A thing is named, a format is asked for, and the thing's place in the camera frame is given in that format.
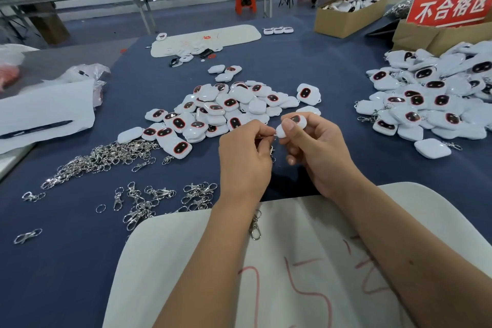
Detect person's left hand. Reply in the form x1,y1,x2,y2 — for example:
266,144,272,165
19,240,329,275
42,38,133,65
218,118,278,206

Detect person's right hand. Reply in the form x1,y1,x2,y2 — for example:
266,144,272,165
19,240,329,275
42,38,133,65
278,112,366,198

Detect white tag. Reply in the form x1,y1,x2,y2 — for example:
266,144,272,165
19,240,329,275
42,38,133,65
275,113,309,139

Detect person's right forearm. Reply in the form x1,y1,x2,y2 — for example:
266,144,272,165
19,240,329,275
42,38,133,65
334,176,492,328

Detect person's left forearm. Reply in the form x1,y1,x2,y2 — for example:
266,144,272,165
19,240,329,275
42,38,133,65
154,193,262,328

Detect white foam board red marks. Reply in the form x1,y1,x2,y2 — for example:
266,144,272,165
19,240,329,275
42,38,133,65
103,182,492,328

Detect long white foam board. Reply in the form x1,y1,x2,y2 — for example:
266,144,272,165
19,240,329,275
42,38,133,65
151,24,263,58

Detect open cardboard box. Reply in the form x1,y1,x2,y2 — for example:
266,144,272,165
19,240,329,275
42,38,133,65
314,0,395,39

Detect flat brown cardboard box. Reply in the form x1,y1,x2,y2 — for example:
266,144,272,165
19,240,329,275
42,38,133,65
392,20,492,57

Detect red plastic stool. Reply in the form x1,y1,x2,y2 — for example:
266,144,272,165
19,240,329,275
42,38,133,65
234,0,258,15

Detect red sign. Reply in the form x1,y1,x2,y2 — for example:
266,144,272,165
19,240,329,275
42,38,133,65
406,0,492,27

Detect white paper sheet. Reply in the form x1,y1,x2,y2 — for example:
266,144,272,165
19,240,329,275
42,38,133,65
0,80,96,156

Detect black pen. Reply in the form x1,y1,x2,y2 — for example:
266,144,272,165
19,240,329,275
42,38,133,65
0,120,74,139

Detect orange bag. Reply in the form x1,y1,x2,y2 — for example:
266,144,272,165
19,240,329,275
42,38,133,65
0,65,20,90

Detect white plastic bag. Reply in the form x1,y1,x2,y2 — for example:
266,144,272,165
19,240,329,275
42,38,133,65
0,43,38,66

